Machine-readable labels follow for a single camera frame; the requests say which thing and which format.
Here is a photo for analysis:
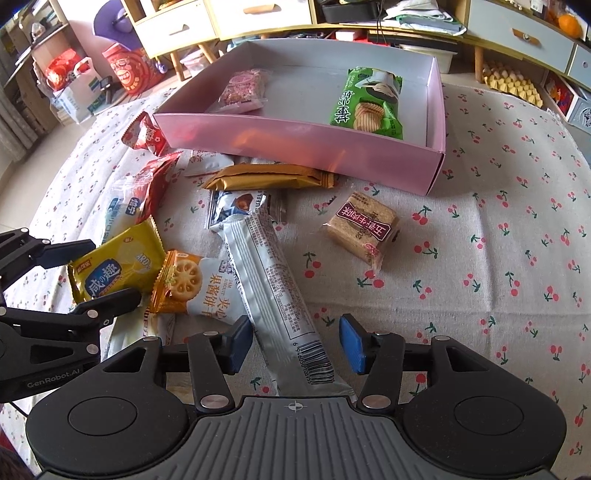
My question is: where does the yellow biscuit packet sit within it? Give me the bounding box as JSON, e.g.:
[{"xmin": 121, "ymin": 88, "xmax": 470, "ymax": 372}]
[{"xmin": 68, "ymin": 219, "xmax": 167, "ymax": 304}]

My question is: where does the red printed bag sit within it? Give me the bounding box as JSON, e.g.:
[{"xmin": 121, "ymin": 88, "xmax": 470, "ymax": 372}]
[{"xmin": 102, "ymin": 44, "xmax": 163, "ymax": 96}]

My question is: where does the brown square cracker packet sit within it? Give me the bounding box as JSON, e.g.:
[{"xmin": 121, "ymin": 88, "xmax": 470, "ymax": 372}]
[{"xmin": 322, "ymin": 191, "xmax": 402, "ymax": 271}]

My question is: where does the orange jam biscuit packet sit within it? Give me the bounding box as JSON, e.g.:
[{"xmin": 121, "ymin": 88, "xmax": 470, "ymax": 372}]
[{"xmin": 148, "ymin": 250, "xmax": 245, "ymax": 319}]

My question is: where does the white carved box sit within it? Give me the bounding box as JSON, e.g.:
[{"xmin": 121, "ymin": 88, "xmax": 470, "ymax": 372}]
[{"xmin": 566, "ymin": 88, "xmax": 591, "ymax": 128}]

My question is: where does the black storage bin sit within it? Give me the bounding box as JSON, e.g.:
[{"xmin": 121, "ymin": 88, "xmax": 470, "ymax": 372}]
[{"xmin": 321, "ymin": 0, "xmax": 392, "ymax": 25}]

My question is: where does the small white snack packet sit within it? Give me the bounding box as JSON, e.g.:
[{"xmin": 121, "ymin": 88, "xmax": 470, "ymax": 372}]
[{"xmin": 184, "ymin": 150, "xmax": 235, "ymax": 177}]

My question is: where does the long silver snack packet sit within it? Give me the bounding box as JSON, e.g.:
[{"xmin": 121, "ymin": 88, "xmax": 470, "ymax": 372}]
[{"xmin": 210, "ymin": 209, "xmax": 356, "ymax": 398}]

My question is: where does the green biscuit packet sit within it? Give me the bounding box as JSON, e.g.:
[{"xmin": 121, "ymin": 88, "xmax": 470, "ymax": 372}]
[{"xmin": 329, "ymin": 67, "xmax": 404, "ymax": 141}]

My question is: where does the white cabinet drawer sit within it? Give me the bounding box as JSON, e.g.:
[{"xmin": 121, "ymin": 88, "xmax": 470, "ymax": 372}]
[
  {"xmin": 205, "ymin": 0, "xmax": 315, "ymax": 41},
  {"xmin": 134, "ymin": 6, "xmax": 219, "ymax": 47}
]

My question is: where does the golden brown snack packet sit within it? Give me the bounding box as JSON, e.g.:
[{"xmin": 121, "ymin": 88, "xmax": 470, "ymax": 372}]
[{"xmin": 202, "ymin": 164, "xmax": 338, "ymax": 191}]

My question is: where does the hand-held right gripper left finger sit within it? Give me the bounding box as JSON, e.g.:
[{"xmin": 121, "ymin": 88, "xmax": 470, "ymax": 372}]
[{"xmin": 99, "ymin": 316, "xmax": 254, "ymax": 414}]

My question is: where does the orange fruit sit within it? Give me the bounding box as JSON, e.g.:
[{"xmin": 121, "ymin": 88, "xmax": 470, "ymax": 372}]
[{"xmin": 556, "ymin": 14, "xmax": 584, "ymax": 40}]

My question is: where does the red gift bag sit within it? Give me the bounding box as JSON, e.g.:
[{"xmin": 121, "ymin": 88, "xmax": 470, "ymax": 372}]
[{"xmin": 45, "ymin": 48, "xmax": 92, "ymax": 90}]

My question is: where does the small red snack packet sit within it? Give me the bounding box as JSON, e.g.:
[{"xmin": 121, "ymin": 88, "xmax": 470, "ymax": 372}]
[
  {"xmin": 121, "ymin": 112, "xmax": 168, "ymax": 155},
  {"xmin": 134, "ymin": 152, "xmax": 182, "ymax": 224}
]

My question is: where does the grey-blue cabinet drawer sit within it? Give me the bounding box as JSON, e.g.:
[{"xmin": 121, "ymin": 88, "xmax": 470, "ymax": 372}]
[{"xmin": 467, "ymin": 0, "xmax": 576, "ymax": 73}]

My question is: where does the pile of pale cloths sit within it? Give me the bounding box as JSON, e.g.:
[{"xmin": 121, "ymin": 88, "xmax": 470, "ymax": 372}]
[{"xmin": 383, "ymin": 0, "xmax": 468, "ymax": 36}]

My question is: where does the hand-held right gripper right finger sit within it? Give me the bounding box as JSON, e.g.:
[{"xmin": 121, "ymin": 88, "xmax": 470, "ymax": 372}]
[{"xmin": 339, "ymin": 314, "xmax": 497, "ymax": 411}]

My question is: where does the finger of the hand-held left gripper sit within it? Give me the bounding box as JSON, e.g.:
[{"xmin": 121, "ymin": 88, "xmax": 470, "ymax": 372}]
[
  {"xmin": 0, "ymin": 288, "xmax": 141, "ymax": 370},
  {"xmin": 0, "ymin": 228, "xmax": 96, "ymax": 296}
]

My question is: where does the long wooden cabinet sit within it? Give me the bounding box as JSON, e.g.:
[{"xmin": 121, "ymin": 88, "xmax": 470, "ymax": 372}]
[{"xmin": 122, "ymin": 0, "xmax": 591, "ymax": 90}]

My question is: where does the dark blue snack packet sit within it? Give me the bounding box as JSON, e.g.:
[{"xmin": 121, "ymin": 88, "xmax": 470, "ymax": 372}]
[{"xmin": 205, "ymin": 189, "xmax": 287, "ymax": 227}]

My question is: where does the pink cardboard box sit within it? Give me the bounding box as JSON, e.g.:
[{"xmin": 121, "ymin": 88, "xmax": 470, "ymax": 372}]
[{"xmin": 151, "ymin": 39, "xmax": 446, "ymax": 197}]

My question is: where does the pink snack packet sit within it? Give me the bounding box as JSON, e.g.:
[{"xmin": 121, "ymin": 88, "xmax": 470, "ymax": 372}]
[{"xmin": 205, "ymin": 68, "xmax": 269, "ymax": 114}]

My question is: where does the yellow egg tray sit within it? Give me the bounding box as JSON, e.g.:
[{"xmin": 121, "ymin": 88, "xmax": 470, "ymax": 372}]
[{"xmin": 481, "ymin": 60, "xmax": 546, "ymax": 110}]

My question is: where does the clear plastic storage bin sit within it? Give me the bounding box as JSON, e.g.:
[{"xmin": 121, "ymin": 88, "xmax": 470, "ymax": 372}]
[{"xmin": 418, "ymin": 44, "xmax": 459, "ymax": 75}]

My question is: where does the white and blue carton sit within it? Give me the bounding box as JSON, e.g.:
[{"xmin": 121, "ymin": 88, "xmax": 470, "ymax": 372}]
[{"xmin": 52, "ymin": 69, "xmax": 116, "ymax": 124}]

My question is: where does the purple round object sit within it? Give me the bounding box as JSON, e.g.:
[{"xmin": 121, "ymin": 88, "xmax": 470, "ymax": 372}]
[{"xmin": 92, "ymin": 0, "xmax": 147, "ymax": 49}]

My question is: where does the cherry print cloth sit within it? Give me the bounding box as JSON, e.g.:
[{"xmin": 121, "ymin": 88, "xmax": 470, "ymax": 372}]
[{"xmin": 0, "ymin": 80, "xmax": 591, "ymax": 480}]

